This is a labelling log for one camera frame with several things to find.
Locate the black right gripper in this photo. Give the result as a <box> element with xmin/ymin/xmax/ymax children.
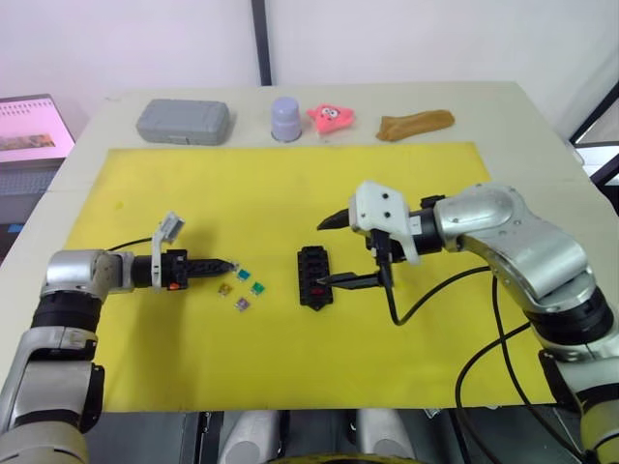
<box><xmin>315</xmin><ymin>208</ymin><xmax>410</xmax><ymax>292</ymax></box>

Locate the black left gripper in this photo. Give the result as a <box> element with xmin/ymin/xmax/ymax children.
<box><xmin>161</xmin><ymin>248</ymin><xmax>235</xmax><ymax>292</ymax></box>

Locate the black fuse box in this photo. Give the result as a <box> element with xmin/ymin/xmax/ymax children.
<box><xmin>296</xmin><ymin>245</ymin><xmax>336</xmax><ymax>313</ymax></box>

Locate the yellow mat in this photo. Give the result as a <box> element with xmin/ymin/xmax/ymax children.
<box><xmin>62</xmin><ymin>140</ymin><xmax>556</xmax><ymax>413</ymax></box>

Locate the pink star plush toy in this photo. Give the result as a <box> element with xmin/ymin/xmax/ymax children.
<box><xmin>305</xmin><ymin>104</ymin><xmax>358</xmax><ymax>138</ymax></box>

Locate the lavender plastic cup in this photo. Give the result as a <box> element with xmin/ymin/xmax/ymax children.
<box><xmin>270</xmin><ymin>96</ymin><xmax>306</xmax><ymax>143</ymax></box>

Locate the brown cloth pouch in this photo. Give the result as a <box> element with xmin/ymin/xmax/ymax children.
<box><xmin>375</xmin><ymin>109</ymin><xmax>457</xmax><ymax>143</ymax></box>

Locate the grey plastic case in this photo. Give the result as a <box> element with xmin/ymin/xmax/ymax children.
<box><xmin>134</xmin><ymin>99</ymin><xmax>232</xmax><ymax>146</ymax></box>

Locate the grey rounded shape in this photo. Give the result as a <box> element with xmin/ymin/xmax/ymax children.
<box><xmin>218</xmin><ymin>410</ymin><xmax>282</xmax><ymax>464</ymax></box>
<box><xmin>356</xmin><ymin>409</ymin><xmax>413</xmax><ymax>464</ymax></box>

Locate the yellow and black rim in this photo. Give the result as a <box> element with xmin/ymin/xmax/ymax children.
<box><xmin>276</xmin><ymin>450</ymin><xmax>384</xmax><ymax>464</ymax></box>

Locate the black vertical pole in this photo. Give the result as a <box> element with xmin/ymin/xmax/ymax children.
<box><xmin>251</xmin><ymin>0</ymin><xmax>275</xmax><ymax>87</ymax></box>

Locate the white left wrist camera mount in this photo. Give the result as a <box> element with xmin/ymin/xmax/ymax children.
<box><xmin>150</xmin><ymin>211</ymin><xmax>188</xmax><ymax>292</ymax></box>

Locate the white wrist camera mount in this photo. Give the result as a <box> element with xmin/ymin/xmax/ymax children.
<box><xmin>150</xmin><ymin>211</ymin><xmax>188</xmax><ymax>292</ymax></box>
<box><xmin>348</xmin><ymin>180</ymin><xmax>423</xmax><ymax>267</ymax></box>

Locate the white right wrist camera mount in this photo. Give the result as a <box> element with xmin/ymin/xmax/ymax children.
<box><xmin>348</xmin><ymin>180</ymin><xmax>423</xmax><ymax>267</ymax></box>

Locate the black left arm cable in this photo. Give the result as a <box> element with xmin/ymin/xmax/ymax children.
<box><xmin>104</xmin><ymin>236</ymin><xmax>162</xmax><ymax>253</ymax></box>

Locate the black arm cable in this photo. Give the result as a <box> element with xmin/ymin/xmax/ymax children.
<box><xmin>104</xmin><ymin>236</ymin><xmax>162</xmax><ymax>253</ymax></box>
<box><xmin>384</xmin><ymin>264</ymin><xmax>589</xmax><ymax>458</ymax></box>

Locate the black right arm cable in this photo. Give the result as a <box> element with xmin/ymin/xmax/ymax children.
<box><xmin>384</xmin><ymin>264</ymin><xmax>589</xmax><ymax>458</ymax></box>

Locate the black metal frame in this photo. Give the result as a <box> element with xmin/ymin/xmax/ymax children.
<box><xmin>569</xmin><ymin>72</ymin><xmax>619</xmax><ymax>197</ymax></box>

